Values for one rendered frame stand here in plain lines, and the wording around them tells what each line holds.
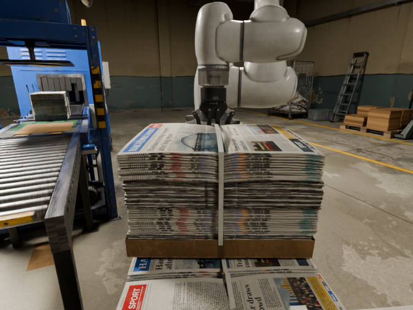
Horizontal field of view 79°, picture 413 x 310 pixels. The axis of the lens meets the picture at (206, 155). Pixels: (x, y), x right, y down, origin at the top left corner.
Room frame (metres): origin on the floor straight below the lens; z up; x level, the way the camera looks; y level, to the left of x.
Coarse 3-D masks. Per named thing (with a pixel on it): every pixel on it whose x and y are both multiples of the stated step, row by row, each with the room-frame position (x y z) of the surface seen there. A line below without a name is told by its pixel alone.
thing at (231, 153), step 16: (208, 128) 0.66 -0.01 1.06; (224, 128) 0.65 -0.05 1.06; (208, 144) 0.48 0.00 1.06; (224, 144) 0.48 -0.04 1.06; (208, 160) 0.42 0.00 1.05; (224, 160) 0.42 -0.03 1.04; (208, 176) 0.42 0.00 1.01; (224, 176) 0.42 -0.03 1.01; (208, 192) 0.42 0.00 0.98; (224, 192) 0.42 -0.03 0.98; (208, 208) 0.42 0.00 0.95; (224, 208) 0.42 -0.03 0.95; (208, 224) 0.43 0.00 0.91; (224, 224) 0.43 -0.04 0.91
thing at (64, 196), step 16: (80, 144) 1.68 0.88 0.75; (64, 160) 1.18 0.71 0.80; (80, 160) 1.49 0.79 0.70; (64, 176) 0.96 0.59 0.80; (64, 192) 0.81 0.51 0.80; (48, 208) 0.69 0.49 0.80; (64, 208) 0.69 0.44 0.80; (48, 224) 0.63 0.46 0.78; (64, 224) 0.65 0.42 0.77; (64, 240) 0.65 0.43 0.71
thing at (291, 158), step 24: (240, 144) 0.48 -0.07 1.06; (264, 144) 0.48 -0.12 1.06; (288, 144) 0.48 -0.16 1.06; (240, 168) 0.42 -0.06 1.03; (264, 168) 0.42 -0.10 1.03; (288, 168) 0.42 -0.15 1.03; (312, 168) 0.42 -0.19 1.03; (240, 192) 0.42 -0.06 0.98; (264, 192) 0.42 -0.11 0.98; (288, 192) 0.42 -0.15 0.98; (312, 192) 0.42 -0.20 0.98; (240, 216) 0.43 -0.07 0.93; (264, 216) 0.43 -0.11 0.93; (288, 216) 0.42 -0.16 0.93; (312, 216) 0.42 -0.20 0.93
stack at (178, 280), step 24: (144, 264) 0.41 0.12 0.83; (168, 264) 0.41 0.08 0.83; (192, 264) 0.41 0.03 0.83; (216, 264) 0.41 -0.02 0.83; (240, 264) 0.41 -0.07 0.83; (264, 264) 0.41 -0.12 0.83; (288, 264) 0.41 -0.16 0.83; (312, 264) 0.41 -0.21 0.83; (144, 288) 0.35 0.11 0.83; (168, 288) 0.35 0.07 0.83; (192, 288) 0.35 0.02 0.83; (216, 288) 0.36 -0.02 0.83; (240, 288) 0.35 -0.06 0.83; (264, 288) 0.35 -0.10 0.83; (288, 288) 0.35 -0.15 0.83; (312, 288) 0.35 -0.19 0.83
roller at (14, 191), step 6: (30, 186) 0.86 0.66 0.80; (36, 186) 0.86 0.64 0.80; (42, 186) 0.86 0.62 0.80; (48, 186) 0.87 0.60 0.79; (54, 186) 0.87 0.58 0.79; (0, 192) 0.81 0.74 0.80; (6, 192) 0.82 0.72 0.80; (12, 192) 0.82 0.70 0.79; (18, 192) 0.83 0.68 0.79; (24, 192) 0.83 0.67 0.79; (30, 192) 0.84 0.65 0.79
